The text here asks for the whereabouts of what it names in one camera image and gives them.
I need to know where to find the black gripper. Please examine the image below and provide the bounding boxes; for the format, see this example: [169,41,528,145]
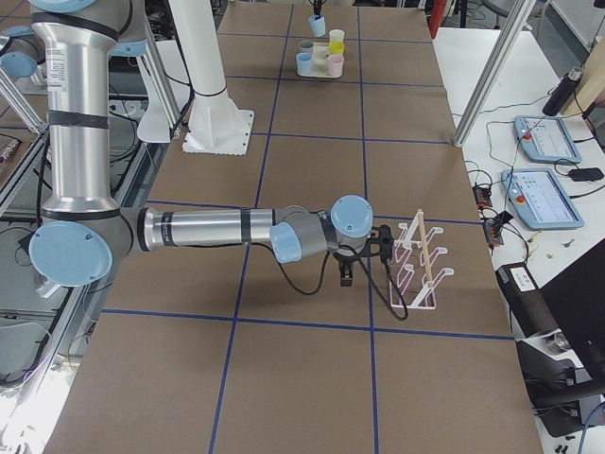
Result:
[333,250,360,287]
[311,0,325,11]

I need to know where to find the light blue cup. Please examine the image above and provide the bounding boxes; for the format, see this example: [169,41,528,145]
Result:
[308,14,326,37]

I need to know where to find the white cream cup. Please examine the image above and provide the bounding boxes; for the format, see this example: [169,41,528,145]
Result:
[329,28,345,43]

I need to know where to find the grey cup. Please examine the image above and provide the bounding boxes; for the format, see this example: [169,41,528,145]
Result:
[299,40,314,54]

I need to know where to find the yellow cup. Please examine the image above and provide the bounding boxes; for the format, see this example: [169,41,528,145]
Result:
[328,41,345,56]

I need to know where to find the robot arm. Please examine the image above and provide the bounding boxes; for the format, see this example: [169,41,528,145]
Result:
[28,1,373,287]

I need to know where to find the blue cup on tray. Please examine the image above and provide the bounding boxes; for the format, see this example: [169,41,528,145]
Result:
[296,52,313,76]

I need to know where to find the pink cup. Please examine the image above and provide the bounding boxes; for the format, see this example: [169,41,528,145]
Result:
[327,54,344,79]

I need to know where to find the cream serving tray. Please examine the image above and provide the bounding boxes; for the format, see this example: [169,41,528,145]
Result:
[300,43,333,79]

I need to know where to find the black box with label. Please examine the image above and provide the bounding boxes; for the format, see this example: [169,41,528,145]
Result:
[495,262,560,339]

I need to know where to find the near teach pendant tablet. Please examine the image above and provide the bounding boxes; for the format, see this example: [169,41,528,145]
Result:
[501,167,584,231]

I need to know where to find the teach pendant tablet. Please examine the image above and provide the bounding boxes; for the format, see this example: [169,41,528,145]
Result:
[513,115,581,165]
[501,167,584,231]

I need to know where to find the black monitor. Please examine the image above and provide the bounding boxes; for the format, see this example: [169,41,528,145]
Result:
[542,242,605,377]

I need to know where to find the far teach pendant tablet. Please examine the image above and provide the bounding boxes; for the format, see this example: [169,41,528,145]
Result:
[513,115,581,165]

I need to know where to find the black water bottle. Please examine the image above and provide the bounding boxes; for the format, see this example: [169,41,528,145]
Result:
[542,66,584,116]

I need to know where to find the black power adapter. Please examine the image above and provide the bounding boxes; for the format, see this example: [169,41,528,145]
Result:
[567,167,604,182]

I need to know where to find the white wire cup rack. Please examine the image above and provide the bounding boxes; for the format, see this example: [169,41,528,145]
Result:
[389,209,455,310]

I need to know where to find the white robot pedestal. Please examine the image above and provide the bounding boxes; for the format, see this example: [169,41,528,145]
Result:
[169,0,254,155]

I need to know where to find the aluminium frame post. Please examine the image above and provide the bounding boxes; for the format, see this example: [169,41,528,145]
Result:
[453,0,536,148]

